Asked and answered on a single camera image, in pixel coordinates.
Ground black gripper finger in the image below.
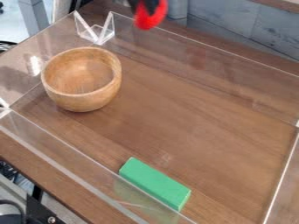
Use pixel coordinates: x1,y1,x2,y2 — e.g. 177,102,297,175
127,0,139,14
145,0,159,15

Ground red fruit with green leaf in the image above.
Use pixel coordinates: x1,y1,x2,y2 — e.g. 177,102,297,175
135,0,169,30

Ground wooden bowl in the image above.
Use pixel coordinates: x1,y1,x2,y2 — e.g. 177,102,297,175
42,47,122,112

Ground green rectangular block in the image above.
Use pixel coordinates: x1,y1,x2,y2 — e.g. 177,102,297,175
119,157,193,211

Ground black clamp under table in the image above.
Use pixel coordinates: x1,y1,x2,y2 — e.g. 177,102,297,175
26,186,67,224

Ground clear acrylic corner bracket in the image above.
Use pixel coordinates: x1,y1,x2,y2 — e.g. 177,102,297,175
74,10,115,46

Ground black cable lower left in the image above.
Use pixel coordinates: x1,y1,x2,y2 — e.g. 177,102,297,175
0,199,29,224

